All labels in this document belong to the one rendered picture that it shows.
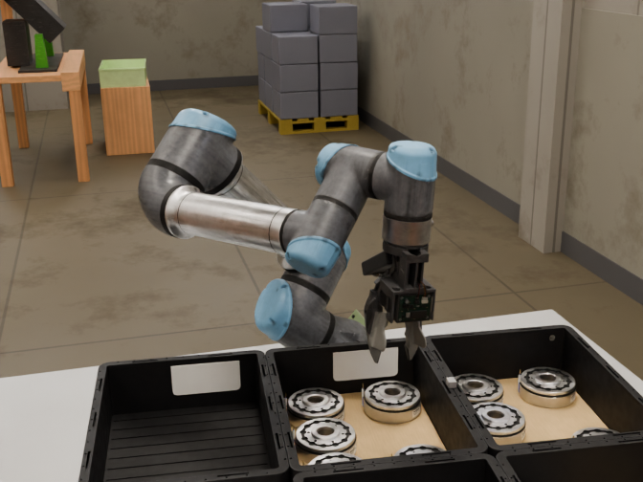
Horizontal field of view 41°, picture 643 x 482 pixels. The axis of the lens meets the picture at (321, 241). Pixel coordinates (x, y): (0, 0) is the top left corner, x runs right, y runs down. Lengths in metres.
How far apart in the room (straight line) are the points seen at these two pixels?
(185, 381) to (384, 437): 0.38
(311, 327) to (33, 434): 0.61
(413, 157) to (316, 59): 6.44
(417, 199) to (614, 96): 3.17
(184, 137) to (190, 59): 8.71
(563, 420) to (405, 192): 0.57
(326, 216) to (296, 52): 6.38
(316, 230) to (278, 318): 0.53
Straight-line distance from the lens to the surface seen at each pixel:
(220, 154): 1.61
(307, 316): 1.81
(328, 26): 7.69
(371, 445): 1.52
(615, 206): 4.45
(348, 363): 1.65
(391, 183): 1.29
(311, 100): 7.74
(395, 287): 1.33
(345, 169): 1.33
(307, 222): 1.30
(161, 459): 1.52
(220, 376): 1.62
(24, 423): 1.95
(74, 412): 1.95
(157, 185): 1.55
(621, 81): 4.36
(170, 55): 10.27
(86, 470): 1.34
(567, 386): 1.69
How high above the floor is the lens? 1.65
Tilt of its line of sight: 19 degrees down
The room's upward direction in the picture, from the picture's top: 1 degrees counter-clockwise
